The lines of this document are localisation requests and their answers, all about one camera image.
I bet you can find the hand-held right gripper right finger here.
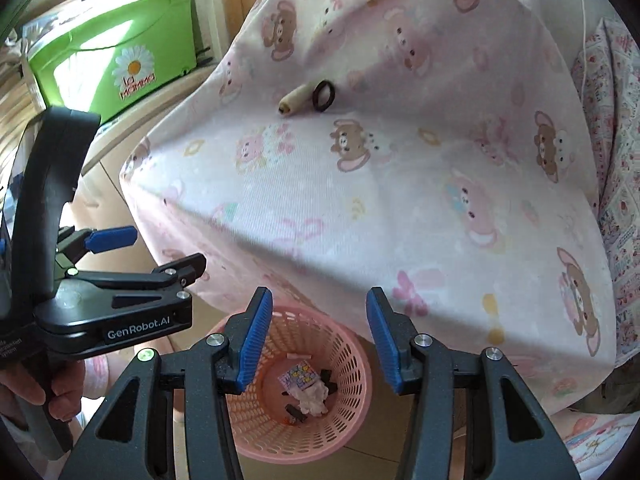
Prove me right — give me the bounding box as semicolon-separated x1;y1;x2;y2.
366;286;583;480

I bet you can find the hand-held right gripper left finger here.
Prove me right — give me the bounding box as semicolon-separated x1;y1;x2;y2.
60;287;275;480

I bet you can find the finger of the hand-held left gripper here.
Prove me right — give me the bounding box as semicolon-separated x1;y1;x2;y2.
67;254;210;311
57;226;138;267

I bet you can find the pink plastic mesh basket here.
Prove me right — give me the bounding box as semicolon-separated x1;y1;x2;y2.
197;305;373;466

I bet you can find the patterned tissue pack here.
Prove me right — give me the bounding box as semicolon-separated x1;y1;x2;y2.
278;365;321;395

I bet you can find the large white tissue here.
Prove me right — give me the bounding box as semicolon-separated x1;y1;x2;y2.
295;387;328;417

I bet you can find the person's left hand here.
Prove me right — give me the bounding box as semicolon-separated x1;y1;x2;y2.
0;360;87;423

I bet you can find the pink fluffy clothing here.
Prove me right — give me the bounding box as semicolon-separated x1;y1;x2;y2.
82;355;123;396

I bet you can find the green plastic storage box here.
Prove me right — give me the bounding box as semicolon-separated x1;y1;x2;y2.
27;0;198;123

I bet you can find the pink bear print blanket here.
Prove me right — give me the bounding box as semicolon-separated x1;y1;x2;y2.
119;0;618;401

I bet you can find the beige thread spool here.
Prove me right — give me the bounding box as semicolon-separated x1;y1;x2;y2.
278;81;319;116

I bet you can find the pink patterned cloth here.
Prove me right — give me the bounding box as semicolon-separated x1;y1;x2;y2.
560;400;640;471

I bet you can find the floral patchwork quilt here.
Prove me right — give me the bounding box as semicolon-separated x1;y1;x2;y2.
570;17;640;366

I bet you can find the black hair tie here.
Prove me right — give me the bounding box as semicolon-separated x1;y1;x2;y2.
312;80;337;111

